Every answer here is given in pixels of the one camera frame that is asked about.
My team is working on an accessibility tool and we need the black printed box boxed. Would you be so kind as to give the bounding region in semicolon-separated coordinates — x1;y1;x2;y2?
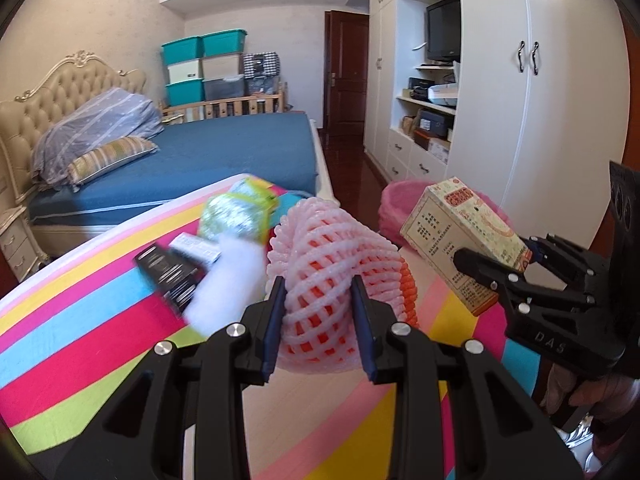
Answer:
134;243;211;318

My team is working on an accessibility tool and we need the striped pillow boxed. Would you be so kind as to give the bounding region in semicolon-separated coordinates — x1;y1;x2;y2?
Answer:
67;136;160;188

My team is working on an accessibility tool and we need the white foam sheet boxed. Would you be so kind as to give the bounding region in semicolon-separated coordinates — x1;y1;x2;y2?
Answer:
182;232;268;338

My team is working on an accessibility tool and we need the small black shelf box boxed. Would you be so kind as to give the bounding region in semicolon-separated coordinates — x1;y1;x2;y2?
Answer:
408;77;436;100

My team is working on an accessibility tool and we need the dark wooden door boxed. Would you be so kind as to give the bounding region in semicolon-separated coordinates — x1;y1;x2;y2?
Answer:
322;10;371;146

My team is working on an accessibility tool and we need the beige printed cardboard box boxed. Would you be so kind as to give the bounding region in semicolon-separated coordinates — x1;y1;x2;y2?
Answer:
400;176;533;317

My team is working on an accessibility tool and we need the beige tufted headboard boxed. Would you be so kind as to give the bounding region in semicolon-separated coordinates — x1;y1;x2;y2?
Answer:
0;50;148;206

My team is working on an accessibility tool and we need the black white checkered bag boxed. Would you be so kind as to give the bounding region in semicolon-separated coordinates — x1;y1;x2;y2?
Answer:
242;51;281;96

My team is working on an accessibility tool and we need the colourful striped tablecloth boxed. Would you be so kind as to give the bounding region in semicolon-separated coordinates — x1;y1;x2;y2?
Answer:
0;172;551;480

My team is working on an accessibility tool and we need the green yellow snack packet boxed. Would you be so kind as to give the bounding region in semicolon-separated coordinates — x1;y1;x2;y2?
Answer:
197;175;281;243

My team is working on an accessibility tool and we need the black television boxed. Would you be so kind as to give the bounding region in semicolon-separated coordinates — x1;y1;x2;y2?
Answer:
426;0;462;65

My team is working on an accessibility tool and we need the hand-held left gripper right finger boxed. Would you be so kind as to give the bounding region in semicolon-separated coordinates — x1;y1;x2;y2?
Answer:
350;275;586;480

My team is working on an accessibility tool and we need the pink trash bag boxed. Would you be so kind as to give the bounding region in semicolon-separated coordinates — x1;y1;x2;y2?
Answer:
377;178;511;251

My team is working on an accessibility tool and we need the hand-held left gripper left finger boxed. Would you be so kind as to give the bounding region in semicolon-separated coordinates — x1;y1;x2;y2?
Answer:
54;276;288;480

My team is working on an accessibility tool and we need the white printer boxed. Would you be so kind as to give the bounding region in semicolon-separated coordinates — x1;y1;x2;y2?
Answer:
427;82;458;107

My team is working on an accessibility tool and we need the cream nightstand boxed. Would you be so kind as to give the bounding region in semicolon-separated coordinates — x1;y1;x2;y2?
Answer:
0;205;51;281

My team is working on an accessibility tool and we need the large pink foam net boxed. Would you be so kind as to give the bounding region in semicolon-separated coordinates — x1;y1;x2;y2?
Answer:
267;197;411;376

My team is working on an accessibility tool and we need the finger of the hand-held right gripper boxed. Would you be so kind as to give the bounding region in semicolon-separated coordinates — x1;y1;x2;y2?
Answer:
527;233;609;289
452;247;599;312

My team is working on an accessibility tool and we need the grey striped duvet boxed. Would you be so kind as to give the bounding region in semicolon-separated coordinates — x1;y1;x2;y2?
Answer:
31;86;166;186

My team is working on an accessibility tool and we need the small white printed box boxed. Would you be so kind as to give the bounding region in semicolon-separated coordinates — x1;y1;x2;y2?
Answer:
167;232;223;265

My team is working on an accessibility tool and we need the person's right hand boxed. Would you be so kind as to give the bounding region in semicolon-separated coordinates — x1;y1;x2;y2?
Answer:
542;360;640;461

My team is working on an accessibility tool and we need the white wardrobe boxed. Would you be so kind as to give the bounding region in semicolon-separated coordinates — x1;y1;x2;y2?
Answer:
362;0;631;241

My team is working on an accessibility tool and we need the wooden crib rail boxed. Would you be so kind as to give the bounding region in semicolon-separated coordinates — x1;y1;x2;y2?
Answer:
160;82;291;123

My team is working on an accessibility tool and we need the bed with blue sheet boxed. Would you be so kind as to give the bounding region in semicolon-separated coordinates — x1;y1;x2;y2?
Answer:
27;111;331;233

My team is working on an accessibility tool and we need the stack of plastic storage boxes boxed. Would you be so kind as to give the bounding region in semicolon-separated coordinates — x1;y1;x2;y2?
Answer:
161;29;248;107

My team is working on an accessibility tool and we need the black safe box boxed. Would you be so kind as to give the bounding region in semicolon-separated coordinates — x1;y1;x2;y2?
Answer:
417;108;455;138

